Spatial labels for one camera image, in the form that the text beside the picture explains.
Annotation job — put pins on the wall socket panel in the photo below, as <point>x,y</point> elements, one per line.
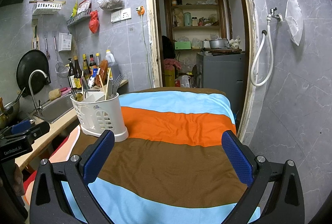
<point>122,15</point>

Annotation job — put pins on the pump bottle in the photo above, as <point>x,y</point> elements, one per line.
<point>71,76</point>

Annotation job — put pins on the person's left hand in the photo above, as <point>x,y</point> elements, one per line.
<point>17,178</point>

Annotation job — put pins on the pink cloth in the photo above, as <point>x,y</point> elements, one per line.
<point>172,63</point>

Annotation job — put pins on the cooking oil jug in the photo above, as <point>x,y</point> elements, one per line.
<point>112,63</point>

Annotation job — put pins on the black hanging clothing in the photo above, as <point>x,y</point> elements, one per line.
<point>167,46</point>

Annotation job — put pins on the orange plug adapter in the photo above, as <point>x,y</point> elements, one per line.
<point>140,10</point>

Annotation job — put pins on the silver fork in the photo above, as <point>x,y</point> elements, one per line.
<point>121,82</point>
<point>116,85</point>

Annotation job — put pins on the white plastic sack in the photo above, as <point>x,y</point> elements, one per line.
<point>182,81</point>

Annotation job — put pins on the orange seasoning packet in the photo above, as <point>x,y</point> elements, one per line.
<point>103,68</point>

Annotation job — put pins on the black wok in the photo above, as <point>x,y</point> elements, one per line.
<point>29,71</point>

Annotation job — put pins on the striped blanket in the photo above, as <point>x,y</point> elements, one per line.
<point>168,161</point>

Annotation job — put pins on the white wall basket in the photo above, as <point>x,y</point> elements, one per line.
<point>46,7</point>

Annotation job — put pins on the black bottles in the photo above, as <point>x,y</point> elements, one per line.
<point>178,0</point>

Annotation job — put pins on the grey washing machine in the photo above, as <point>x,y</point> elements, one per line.
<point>220,76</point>

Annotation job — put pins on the white plastic utensil holder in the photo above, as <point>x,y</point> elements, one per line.
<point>101,117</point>

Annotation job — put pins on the peach and red cloth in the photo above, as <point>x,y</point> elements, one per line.
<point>59,149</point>

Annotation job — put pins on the steel sink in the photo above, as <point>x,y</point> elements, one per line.
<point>55,108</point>

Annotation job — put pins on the red label sauce bottle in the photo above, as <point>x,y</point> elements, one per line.
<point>92,63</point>

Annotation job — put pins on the slim sauce bottle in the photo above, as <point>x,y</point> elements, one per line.
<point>97,59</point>

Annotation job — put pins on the pink cloth pad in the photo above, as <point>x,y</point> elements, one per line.
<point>65,89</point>

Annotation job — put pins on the yellow packet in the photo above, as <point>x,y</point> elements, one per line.
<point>75,10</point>

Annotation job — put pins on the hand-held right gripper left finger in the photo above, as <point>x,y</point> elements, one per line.
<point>99,159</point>

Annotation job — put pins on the aluminium pot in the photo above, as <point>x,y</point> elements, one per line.
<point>217,44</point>

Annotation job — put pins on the white mesh bag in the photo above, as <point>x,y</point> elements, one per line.
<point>294,16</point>

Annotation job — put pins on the red and white packets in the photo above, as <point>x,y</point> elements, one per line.
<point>84,6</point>

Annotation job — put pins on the silver spoon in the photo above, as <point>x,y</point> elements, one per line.
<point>85,84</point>
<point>74,94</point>

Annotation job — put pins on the wooden shelf unit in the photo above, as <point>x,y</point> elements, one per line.
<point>167,11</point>

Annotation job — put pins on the clear bag of dried goods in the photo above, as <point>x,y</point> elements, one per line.
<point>110,2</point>

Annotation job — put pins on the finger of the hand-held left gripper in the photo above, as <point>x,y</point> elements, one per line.
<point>41,127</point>
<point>22,126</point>

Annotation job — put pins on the tan loofah sponge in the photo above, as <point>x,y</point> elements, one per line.
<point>54,94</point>

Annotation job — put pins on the metal wall tap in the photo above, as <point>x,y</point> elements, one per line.
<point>273,16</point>

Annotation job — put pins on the worn white door frame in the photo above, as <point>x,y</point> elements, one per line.
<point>151,32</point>

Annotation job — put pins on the white wall box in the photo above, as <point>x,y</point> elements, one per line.
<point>64,42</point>

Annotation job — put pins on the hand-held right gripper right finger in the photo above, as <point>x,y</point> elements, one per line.
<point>237,159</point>

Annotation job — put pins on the grey wall shelf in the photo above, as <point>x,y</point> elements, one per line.
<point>77,19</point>

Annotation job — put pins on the glass jar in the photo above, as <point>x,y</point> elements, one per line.
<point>194,21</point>

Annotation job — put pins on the green box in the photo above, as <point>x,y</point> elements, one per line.
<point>182,45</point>

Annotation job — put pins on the yellow gas cylinder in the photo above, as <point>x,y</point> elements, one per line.
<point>170,77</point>

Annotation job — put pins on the curved sink faucet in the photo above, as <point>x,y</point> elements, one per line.
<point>32,79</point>

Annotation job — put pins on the green thermos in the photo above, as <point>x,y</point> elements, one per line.
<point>187,19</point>

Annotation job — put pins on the large dark sauce bottle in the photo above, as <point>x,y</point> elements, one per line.
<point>77,76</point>

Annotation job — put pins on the gold spoon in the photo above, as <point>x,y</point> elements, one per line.
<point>79,97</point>

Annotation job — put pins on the red plastic bag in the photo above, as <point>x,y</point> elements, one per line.
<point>94,23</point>

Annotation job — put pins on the yellow cap sauce bottle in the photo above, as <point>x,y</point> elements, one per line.
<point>85,66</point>

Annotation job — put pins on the hanging metal spatula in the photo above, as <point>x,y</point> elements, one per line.
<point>47,49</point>

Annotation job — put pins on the small white blue packet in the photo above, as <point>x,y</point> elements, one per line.
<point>92,82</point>

